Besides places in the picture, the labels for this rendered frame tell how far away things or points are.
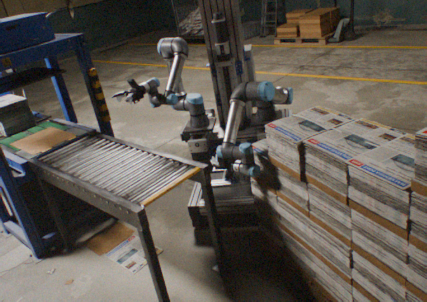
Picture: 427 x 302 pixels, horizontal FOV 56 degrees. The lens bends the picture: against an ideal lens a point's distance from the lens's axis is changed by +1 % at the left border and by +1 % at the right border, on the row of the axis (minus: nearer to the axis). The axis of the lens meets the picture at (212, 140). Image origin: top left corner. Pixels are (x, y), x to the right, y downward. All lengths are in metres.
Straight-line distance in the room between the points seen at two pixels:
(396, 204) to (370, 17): 7.58
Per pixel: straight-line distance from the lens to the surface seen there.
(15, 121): 3.96
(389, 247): 1.81
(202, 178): 2.42
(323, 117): 2.18
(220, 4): 2.84
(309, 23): 8.43
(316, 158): 1.91
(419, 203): 1.57
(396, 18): 8.89
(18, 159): 3.34
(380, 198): 1.70
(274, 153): 2.17
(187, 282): 2.82
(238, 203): 3.03
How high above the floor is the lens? 1.91
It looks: 24 degrees down
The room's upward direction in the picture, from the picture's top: 11 degrees counter-clockwise
